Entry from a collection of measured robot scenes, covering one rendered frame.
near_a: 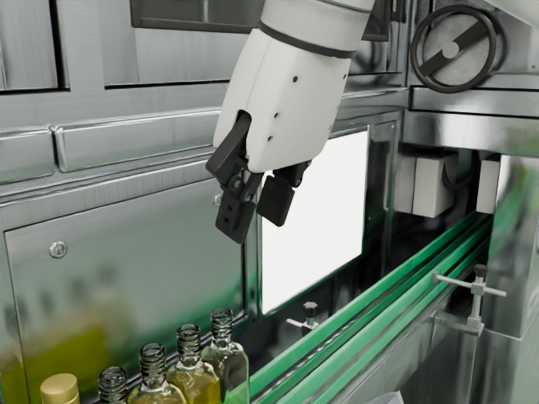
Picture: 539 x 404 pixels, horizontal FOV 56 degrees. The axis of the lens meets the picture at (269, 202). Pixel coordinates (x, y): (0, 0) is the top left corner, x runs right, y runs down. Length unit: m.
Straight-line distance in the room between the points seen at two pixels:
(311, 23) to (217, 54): 0.52
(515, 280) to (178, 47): 1.05
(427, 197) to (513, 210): 0.29
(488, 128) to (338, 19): 1.08
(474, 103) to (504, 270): 0.44
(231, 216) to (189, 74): 0.44
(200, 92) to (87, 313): 0.36
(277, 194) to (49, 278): 0.33
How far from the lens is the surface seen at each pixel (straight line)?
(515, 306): 1.51
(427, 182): 1.61
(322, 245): 1.13
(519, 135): 1.40
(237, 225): 0.42
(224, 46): 0.88
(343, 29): 0.36
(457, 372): 1.66
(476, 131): 1.42
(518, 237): 1.45
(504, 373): 1.61
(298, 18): 0.36
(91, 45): 0.70
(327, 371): 0.93
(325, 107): 0.41
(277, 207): 0.46
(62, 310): 0.70
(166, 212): 0.76
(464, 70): 1.42
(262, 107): 0.36
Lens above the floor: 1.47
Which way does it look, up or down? 16 degrees down
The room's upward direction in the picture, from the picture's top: straight up
